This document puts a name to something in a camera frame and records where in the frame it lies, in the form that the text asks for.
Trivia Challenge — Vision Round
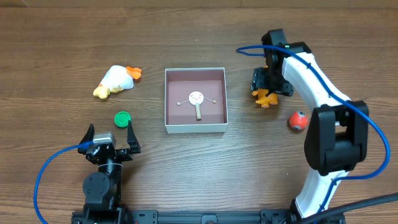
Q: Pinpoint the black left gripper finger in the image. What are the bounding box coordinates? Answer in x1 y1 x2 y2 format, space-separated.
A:
127 120 141 154
78 124 95 154

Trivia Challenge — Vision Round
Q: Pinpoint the orange dog figurine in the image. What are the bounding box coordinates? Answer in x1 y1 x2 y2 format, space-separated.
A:
252 88 278 108

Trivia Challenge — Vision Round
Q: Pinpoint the red round face ball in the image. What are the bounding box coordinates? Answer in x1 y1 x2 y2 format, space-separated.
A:
288 111 309 130

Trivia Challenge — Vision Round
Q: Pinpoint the white plush duck toy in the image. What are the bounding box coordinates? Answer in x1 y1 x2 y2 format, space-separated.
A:
93 65 142 100

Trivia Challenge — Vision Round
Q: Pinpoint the small wooden rattle drum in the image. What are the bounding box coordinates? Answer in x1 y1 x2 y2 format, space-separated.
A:
177 91 216 121

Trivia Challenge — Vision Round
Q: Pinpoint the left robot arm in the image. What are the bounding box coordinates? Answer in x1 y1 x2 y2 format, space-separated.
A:
71 121 141 224

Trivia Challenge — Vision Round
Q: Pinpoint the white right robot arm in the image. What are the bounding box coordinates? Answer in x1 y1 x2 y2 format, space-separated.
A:
252 42 369 221

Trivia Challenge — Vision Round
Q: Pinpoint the green round gear toy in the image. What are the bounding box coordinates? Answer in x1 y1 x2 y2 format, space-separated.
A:
114 111 132 129

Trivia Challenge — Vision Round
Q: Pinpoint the white box pink inside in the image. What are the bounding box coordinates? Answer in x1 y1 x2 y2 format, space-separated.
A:
165 67 228 134

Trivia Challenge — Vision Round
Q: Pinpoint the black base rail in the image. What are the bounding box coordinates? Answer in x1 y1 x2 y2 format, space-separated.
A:
71 208 293 224

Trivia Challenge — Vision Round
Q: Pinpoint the thick black cable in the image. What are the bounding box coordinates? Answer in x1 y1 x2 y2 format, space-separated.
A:
303 192 398 224

